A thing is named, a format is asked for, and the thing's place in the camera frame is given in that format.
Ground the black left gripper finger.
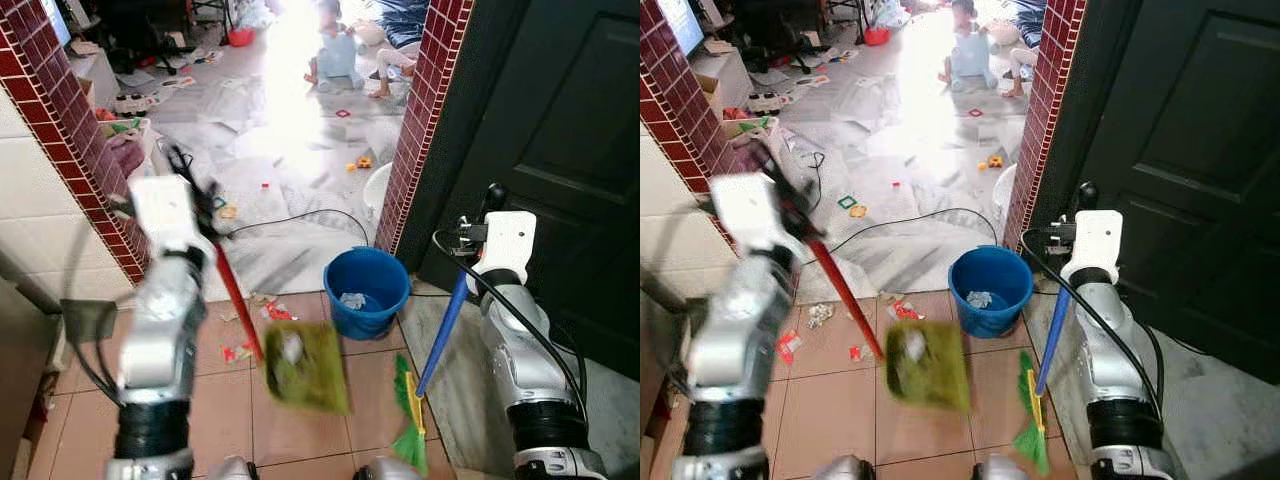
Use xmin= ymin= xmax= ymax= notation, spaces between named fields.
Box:
xmin=750 ymin=139 xmax=798 ymax=193
xmin=164 ymin=145 xmax=198 ymax=187

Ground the green broom with blue handle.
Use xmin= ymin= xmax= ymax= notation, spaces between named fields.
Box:
xmin=389 ymin=182 xmax=510 ymax=475
xmin=1013 ymin=182 xmax=1100 ymax=477

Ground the green dustpan with red handle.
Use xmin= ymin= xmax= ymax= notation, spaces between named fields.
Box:
xmin=804 ymin=234 xmax=974 ymax=415
xmin=208 ymin=234 xmax=352 ymax=417

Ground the cardboard box with green items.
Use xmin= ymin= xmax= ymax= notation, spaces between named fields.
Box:
xmin=95 ymin=113 xmax=148 ymax=142
xmin=721 ymin=106 xmax=780 ymax=140

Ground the white plastic stool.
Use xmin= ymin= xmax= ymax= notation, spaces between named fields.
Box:
xmin=992 ymin=162 xmax=1019 ymax=217
xmin=361 ymin=161 xmax=394 ymax=217

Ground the blue plastic bucket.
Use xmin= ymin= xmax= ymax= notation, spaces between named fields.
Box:
xmin=322 ymin=245 xmax=413 ymax=342
xmin=947 ymin=244 xmax=1035 ymax=339

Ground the black panelled door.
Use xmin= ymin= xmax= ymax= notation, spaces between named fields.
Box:
xmin=1028 ymin=0 xmax=1280 ymax=387
xmin=418 ymin=0 xmax=641 ymax=383

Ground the flat screen monitor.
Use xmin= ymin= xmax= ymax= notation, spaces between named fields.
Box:
xmin=671 ymin=0 xmax=707 ymax=57
xmin=40 ymin=0 xmax=74 ymax=47

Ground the small child in blue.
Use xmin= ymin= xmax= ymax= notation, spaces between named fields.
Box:
xmin=938 ymin=0 xmax=1002 ymax=93
xmin=304 ymin=0 xmax=367 ymax=97

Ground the seated person in dark clothes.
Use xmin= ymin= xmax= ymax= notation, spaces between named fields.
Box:
xmin=367 ymin=0 xmax=433 ymax=101
xmin=1003 ymin=0 xmax=1051 ymax=100

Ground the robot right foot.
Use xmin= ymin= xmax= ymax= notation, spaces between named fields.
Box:
xmin=971 ymin=455 xmax=1032 ymax=480
xmin=351 ymin=457 xmax=422 ymax=480

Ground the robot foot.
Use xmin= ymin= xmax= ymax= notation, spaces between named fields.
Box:
xmin=810 ymin=454 xmax=877 ymax=480
xmin=971 ymin=455 xmax=1032 ymax=480
xmin=204 ymin=455 xmax=262 ymax=480
xmin=351 ymin=457 xmax=422 ymax=480

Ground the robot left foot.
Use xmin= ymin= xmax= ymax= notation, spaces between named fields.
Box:
xmin=810 ymin=454 xmax=877 ymax=480
xmin=204 ymin=455 xmax=262 ymax=480

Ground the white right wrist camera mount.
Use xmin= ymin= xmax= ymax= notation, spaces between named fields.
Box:
xmin=1063 ymin=209 xmax=1124 ymax=287
xmin=479 ymin=209 xmax=539 ymax=287

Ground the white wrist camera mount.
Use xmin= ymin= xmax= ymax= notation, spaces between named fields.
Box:
xmin=1063 ymin=209 xmax=1124 ymax=287
xmin=127 ymin=174 xmax=217 ymax=257
xmin=479 ymin=209 xmax=539 ymax=287
xmin=708 ymin=172 xmax=793 ymax=253

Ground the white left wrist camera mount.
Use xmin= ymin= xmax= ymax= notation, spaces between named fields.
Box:
xmin=708 ymin=172 xmax=793 ymax=253
xmin=127 ymin=174 xmax=217 ymax=257

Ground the thin black floor cable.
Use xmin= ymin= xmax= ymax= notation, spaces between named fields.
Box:
xmin=828 ymin=206 xmax=1001 ymax=253
xmin=227 ymin=208 xmax=372 ymax=247

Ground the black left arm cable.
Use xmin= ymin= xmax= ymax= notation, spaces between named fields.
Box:
xmin=59 ymin=297 xmax=128 ymax=407

